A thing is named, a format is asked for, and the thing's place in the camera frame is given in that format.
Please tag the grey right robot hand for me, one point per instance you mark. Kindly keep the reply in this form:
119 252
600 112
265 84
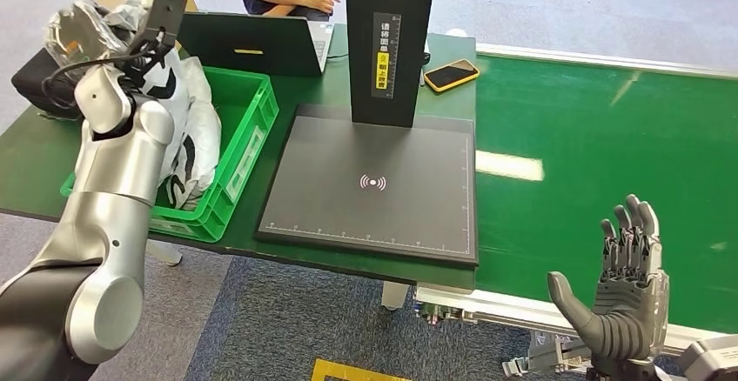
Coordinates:
625 315

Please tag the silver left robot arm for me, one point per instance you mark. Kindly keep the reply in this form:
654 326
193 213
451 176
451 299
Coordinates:
109 194

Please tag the green conveyor belt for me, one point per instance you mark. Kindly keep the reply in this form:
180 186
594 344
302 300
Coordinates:
605 136

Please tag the black inbound scanner machine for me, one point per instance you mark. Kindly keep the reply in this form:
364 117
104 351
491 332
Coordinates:
375 205

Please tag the white package with black print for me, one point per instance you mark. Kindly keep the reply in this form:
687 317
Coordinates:
199 130

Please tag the white table leg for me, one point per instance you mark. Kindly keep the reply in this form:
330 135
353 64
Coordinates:
164 253
395 296

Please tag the phone in yellow case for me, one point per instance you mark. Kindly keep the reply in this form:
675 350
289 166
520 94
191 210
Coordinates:
451 76

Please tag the small white round object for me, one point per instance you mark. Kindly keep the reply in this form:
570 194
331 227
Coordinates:
456 34

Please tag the green plastic crate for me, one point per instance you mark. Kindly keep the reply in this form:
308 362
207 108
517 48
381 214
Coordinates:
242 119

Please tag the black laptop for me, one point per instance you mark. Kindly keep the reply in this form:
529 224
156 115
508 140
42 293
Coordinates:
253 44

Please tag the black zip case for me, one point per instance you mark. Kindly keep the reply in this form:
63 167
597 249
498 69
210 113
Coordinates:
26 81

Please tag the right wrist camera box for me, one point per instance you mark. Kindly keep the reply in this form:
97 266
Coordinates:
712 361

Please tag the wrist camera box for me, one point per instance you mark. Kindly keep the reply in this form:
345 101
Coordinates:
162 6
712 361

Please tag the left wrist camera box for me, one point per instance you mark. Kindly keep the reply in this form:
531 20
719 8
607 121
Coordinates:
162 6

